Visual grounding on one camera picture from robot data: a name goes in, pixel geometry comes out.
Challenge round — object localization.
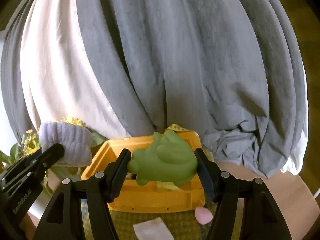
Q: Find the orange plastic crate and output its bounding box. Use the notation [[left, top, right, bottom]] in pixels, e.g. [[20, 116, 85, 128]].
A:
[[81, 131, 207, 214]]

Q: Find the white sheer curtain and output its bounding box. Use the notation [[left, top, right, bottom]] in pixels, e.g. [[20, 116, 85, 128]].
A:
[[281, 62, 310, 175]]

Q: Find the white towel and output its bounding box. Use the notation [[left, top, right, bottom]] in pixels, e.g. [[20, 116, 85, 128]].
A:
[[133, 218, 174, 240], [39, 122, 92, 167]]

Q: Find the pale pink curtain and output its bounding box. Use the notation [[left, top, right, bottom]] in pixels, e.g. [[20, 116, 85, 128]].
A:
[[22, 0, 130, 140]]

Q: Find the green frog toy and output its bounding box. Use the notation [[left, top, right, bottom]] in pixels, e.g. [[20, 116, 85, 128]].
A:
[[126, 131, 199, 187]]

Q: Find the pink egg toy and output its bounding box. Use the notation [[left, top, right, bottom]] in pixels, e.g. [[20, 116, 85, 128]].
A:
[[195, 206, 213, 225]]

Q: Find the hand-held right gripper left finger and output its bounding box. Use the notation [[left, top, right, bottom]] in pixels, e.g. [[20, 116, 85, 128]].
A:
[[32, 149, 132, 240]]

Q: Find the yellow plaid blanket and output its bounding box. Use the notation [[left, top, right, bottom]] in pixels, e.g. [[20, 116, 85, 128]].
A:
[[82, 202, 240, 240]]

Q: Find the green plant in white pot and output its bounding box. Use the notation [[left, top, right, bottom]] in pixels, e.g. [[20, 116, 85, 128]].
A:
[[0, 142, 54, 230]]

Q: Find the wide dark grey curtain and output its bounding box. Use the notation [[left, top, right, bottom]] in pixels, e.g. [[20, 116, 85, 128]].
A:
[[76, 0, 308, 179]]

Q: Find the sunflower bouquet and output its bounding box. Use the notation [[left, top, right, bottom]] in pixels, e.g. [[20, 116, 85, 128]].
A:
[[21, 116, 108, 157]]

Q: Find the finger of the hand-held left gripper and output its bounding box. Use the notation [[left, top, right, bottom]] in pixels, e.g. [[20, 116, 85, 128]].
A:
[[7, 143, 66, 174]]

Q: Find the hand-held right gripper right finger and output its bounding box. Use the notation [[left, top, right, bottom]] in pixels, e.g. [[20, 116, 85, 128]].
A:
[[194, 148, 293, 240]]

